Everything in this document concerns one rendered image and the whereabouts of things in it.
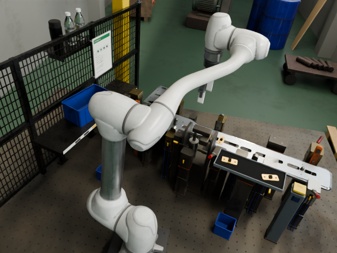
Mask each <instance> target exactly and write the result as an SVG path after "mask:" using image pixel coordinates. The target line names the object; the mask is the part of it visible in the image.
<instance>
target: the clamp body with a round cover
mask: <svg viewBox="0 0 337 253"><path fill-rule="evenodd" d="M236 154H238V155H241V156H243V157H246V158H247V156H248V152H247V151H244V150H241V149H237V150H236ZM236 177H237V175H235V174H233V173H229V176H228V178H227V181H226V183H225V186H224V189H223V192H222V194H221V197H222V199H221V201H223V202H227V200H229V199H230V196H231V192H232V191H233V188H234V185H235V182H236ZM223 198H224V200H223ZM225 199H226V201H225Z"/></svg>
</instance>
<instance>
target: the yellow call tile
mask: <svg viewBox="0 0 337 253"><path fill-rule="evenodd" d="M293 191H294V192H297V193H299V194H302V195H305V194H306V186H304V185H302V184H299V183H296V182H294V185H293Z"/></svg>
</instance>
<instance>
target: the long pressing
mask: <svg viewBox="0 0 337 253"><path fill-rule="evenodd" d="M175 118H177V119H178V125H174V119H175ZM190 122H193V127H194V125H195V124H198V123H196V122H195V121H194V120H192V119H190V118H187V117H184V116H181V115H179V114H175V116H174V118H173V120H172V122H171V124H170V126H169V128H168V129H167V131H166V132H168V131H169V130H170V129H171V127H172V126H173V125H174V126H176V127H177V131H178V129H181V130H183V131H185V129H184V128H182V126H186V127H187V125H188V124H189V123H190ZM198 125H200V124H198ZM201 126H203V125H201ZM193 127H192V130H193ZM203 127H206V126H203ZM206 128H209V127H206ZM209 129H211V128H209ZM215 131H216V130H214V129H212V136H213V135H214V133H215ZM193 133H194V132H193ZM220 136H223V137H225V141H227V142H230V143H233V144H236V145H238V148H236V147H234V146H231V145H228V144H225V143H223V144H222V145H221V144H218V143H217V140H216V144H215V147H216V146H220V147H223V148H226V149H227V151H230V152H233V153H236V150H237V149H240V148H241V147H244V148H247V149H250V150H251V152H248V156H247V158H249V159H251V158H252V156H253V154H255V153H256V152H258V153H261V154H263V155H269V156H272V157H274V158H277V159H279V160H280V161H282V164H280V163H278V166H277V169H279V170H281V171H284V172H287V174H286V176H288V177H290V178H293V179H296V180H298V181H301V182H304V183H306V182H307V180H308V179H309V178H311V179H314V180H317V181H319V182H321V189H322V190H325V191H330V190H331V189H332V173H331V172H330V171H329V170H327V169H324V168H322V167H319V166H316V165H313V164H310V163H307V162H305V161H302V160H299V159H296V158H293V157H290V156H288V155H285V154H282V153H279V152H276V151H274V150H271V149H268V148H265V147H262V146H259V145H257V144H254V143H251V142H248V141H245V140H242V139H240V138H237V137H234V136H231V135H228V134H225V133H223V132H220V131H218V136H217V138H219V137H220ZM263 160H264V157H261V156H259V158H258V160H257V161H258V162H260V163H263ZM287 164H291V165H294V166H297V167H298V168H299V170H297V169H294V168H291V167H289V166H287ZM302 166H303V167H304V170H308V171H310V172H313V173H316V176H313V175H311V174H308V173H305V172H304V171H301V170H300V168H301V167H302Z"/></svg>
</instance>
